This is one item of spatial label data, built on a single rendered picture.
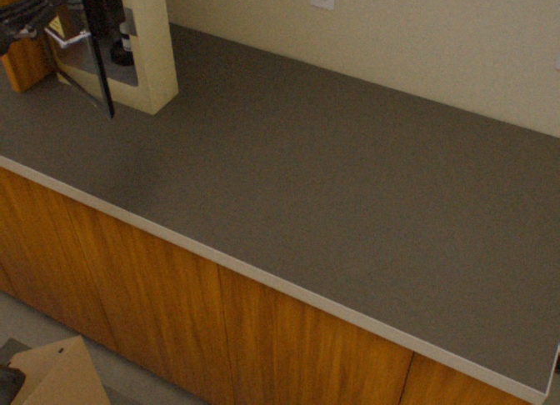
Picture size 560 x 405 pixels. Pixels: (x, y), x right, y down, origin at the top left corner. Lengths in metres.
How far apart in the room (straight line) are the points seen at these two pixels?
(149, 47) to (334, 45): 0.52
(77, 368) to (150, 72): 0.82
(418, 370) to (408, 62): 0.80
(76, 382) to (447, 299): 0.68
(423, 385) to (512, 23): 0.83
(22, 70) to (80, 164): 0.38
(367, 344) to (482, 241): 0.32
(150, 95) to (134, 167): 0.20
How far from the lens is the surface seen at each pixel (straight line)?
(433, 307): 1.21
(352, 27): 1.69
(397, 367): 1.32
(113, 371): 2.25
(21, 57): 1.77
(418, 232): 1.32
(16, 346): 1.22
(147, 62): 1.53
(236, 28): 1.89
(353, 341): 1.31
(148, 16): 1.50
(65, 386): 0.94
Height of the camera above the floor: 1.91
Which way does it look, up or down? 45 degrees down
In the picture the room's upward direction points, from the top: straight up
